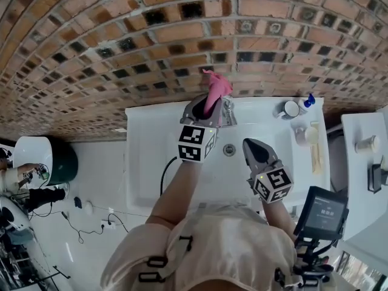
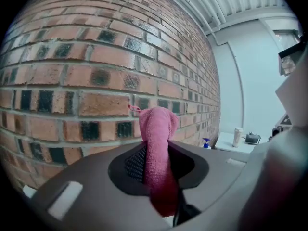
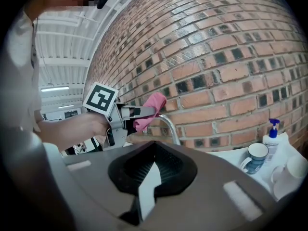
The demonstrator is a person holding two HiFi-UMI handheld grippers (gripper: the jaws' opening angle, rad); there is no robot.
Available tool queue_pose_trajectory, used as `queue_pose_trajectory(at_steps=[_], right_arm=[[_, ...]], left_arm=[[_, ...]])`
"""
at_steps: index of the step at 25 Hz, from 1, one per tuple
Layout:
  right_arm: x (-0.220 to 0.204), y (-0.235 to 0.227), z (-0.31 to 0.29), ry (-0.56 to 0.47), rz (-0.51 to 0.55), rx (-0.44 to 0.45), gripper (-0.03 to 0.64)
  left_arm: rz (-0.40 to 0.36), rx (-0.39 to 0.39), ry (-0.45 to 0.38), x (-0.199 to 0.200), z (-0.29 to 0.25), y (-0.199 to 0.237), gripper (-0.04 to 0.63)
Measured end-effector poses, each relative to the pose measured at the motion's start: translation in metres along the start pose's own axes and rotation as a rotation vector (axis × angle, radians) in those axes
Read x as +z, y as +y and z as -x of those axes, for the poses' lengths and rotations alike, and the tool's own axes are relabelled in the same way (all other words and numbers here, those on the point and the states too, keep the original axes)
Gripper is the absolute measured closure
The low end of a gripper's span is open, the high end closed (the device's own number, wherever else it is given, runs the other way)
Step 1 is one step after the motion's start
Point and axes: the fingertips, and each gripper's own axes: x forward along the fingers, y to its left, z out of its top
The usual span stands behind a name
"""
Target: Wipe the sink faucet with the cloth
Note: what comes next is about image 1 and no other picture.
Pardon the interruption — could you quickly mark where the black monitor mount rig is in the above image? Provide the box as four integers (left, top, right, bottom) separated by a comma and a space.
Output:
292, 236, 334, 287

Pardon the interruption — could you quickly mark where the white side counter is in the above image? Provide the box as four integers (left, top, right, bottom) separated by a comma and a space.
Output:
336, 106, 388, 272

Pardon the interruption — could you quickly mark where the looped black power cable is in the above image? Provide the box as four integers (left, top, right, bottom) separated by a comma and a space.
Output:
107, 212, 130, 233

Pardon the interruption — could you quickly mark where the white rounded appliance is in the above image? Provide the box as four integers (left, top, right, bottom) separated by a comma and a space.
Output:
0, 197, 31, 232

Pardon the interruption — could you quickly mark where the beige wooden strip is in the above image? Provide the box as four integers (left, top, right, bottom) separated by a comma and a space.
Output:
309, 120, 324, 175

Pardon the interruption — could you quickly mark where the grey harness strap with buckles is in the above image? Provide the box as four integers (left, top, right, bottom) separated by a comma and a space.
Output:
274, 267, 331, 287
138, 235, 194, 283

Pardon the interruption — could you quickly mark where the pink cloth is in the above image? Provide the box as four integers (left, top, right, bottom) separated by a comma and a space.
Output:
201, 69, 233, 118

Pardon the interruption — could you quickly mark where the black stand foot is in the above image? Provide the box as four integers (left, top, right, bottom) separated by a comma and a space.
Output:
53, 265, 72, 280

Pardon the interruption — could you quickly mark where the thin black floor cable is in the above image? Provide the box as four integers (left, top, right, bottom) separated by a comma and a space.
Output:
30, 201, 105, 244

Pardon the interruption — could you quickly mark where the chrome faucet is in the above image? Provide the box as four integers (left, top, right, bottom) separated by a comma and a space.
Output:
221, 95, 239, 127

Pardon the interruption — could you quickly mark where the person's left forearm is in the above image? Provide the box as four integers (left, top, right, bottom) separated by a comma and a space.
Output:
145, 161, 201, 224

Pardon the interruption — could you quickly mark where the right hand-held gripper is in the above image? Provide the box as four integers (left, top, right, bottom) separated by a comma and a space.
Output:
242, 138, 294, 204

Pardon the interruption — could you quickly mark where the white bottle with blue cap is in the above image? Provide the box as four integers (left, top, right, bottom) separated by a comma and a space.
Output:
298, 93, 316, 113

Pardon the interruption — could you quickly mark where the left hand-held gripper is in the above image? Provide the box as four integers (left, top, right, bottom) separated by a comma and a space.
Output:
177, 94, 224, 164

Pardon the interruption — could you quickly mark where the cream paper cup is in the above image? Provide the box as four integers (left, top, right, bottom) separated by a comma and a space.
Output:
355, 135, 380, 154

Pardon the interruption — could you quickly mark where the black box device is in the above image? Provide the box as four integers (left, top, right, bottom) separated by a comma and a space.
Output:
367, 164, 388, 193

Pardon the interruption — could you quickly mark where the white rectangular sink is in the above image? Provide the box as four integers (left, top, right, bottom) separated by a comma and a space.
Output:
124, 96, 331, 212

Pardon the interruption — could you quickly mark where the person's right forearm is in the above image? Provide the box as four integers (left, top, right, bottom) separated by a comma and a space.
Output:
262, 200, 299, 242

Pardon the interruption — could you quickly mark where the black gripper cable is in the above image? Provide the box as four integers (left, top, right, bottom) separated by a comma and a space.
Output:
159, 156, 178, 196

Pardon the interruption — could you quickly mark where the round white basin green pedestal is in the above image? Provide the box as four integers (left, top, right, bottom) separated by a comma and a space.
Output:
13, 135, 79, 187

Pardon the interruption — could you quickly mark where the black monitor screen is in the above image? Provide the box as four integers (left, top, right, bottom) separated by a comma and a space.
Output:
293, 186, 349, 241

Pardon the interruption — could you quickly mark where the white mug with dark outside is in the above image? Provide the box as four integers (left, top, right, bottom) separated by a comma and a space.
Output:
275, 101, 301, 121

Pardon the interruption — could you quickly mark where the person's cream shirt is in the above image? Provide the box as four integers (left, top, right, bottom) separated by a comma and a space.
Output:
99, 202, 334, 291

